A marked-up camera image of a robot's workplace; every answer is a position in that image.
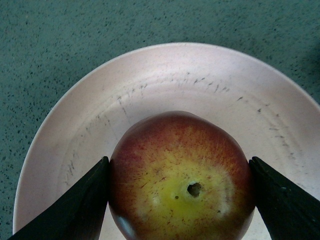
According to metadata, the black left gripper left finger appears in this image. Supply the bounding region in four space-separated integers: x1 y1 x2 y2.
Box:
11 156 109 240

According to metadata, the pink round plate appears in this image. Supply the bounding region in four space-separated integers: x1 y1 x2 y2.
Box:
13 43 320 232

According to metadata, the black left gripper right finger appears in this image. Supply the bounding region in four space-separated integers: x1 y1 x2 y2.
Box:
249 156 320 240

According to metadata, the red yellow apple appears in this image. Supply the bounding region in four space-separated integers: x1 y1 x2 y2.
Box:
109 111 255 240

